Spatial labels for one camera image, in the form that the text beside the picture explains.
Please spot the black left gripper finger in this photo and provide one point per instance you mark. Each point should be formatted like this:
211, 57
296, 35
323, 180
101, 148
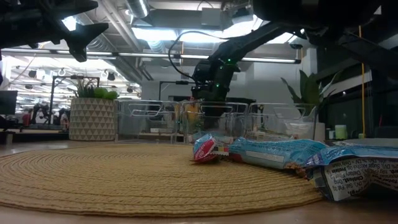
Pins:
82, 40
68, 7

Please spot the red and blue granola bar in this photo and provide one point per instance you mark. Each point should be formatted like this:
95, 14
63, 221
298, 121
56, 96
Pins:
205, 151

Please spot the blue and grey granola bar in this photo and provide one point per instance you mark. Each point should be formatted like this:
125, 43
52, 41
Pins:
351, 177

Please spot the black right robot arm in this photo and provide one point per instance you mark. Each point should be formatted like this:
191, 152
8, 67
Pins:
248, 40

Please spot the clear plastic bin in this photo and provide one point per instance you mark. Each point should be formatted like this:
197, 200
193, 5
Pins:
146, 124
280, 118
236, 124

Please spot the ceiling light strip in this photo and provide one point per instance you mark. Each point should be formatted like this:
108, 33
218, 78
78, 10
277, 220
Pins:
140, 55

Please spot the succulent in patterned pot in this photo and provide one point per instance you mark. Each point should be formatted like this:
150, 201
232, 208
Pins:
91, 118

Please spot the black monitor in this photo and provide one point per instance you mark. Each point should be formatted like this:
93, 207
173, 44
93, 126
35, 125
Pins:
7, 102

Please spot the person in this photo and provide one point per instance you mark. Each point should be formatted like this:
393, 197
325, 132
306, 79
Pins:
39, 116
26, 118

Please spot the snake plant in white pot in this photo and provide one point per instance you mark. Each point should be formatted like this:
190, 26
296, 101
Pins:
311, 87

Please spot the round woven straw placemat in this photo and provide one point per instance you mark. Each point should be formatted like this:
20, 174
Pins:
124, 180

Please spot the pale green cup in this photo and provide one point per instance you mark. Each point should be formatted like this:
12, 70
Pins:
340, 132

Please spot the small green cup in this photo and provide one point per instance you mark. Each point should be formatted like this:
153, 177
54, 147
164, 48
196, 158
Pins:
360, 136

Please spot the silver ventilation duct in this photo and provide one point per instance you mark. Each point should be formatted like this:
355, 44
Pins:
136, 7

